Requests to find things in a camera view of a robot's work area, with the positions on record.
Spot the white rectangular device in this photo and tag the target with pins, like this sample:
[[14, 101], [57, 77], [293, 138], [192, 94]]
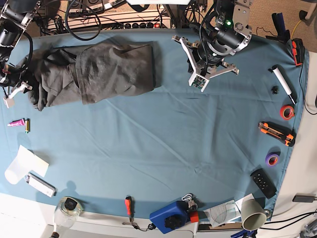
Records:
[[40, 185]]

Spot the red handled screwdriver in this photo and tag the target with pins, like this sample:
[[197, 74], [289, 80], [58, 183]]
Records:
[[130, 208]]

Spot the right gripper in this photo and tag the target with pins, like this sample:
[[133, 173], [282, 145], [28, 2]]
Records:
[[21, 82]]

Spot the blue box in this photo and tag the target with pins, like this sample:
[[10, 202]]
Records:
[[170, 217]]

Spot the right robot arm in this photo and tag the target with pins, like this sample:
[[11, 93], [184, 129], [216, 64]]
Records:
[[15, 16]]

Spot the blue table cloth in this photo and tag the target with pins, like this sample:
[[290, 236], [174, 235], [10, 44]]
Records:
[[163, 144]]

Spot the blue black clamp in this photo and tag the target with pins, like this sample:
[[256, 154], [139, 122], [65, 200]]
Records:
[[283, 35]]

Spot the black power adapter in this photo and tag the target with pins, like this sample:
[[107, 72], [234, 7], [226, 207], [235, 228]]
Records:
[[304, 198]]

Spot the small black plastic clip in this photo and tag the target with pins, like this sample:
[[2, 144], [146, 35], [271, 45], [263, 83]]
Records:
[[275, 90]]

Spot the silver carabiner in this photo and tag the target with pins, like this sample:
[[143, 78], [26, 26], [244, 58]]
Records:
[[188, 197]]

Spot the orange black utility knife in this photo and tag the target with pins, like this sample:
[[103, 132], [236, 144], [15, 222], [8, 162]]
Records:
[[281, 133]]

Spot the clear glass jar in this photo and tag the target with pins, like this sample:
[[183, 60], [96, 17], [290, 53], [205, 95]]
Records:
[[66, 213]]

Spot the dark grey T-shirt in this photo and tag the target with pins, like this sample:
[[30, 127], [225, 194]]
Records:
[[92, 73]]

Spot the white marker pen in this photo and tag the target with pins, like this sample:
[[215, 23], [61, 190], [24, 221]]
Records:
[[283, 82]]

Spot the small red cube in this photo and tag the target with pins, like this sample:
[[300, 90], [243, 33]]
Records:
[[194, 217]]

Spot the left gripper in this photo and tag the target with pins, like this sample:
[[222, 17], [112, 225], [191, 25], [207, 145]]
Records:
[[197, 66]]

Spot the printed paper sheet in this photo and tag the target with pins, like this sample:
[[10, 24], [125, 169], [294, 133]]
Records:
[[226, 212]]

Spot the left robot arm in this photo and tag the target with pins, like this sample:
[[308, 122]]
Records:
[[223, 31]]

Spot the white paper sheet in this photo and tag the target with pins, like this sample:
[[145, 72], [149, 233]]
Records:
[[24, 162]]

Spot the orange black clamp tool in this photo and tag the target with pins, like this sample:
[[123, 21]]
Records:
[[298, 51]]

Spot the black remote control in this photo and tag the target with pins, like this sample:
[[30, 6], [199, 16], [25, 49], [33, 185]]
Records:
[[264, 183]]

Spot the pink tube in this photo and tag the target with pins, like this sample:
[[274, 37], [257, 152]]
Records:
[[20, 122]]

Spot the grey paper cup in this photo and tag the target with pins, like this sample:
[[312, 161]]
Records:
[[252, 215]]

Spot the red tape roll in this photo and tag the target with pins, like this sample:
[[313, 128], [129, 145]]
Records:
[[287, 112]]

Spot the purple tape roll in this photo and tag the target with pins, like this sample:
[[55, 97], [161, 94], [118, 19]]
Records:
[[272, 159]]

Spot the black power strip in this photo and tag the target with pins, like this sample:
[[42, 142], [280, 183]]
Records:
[[141, 25]]

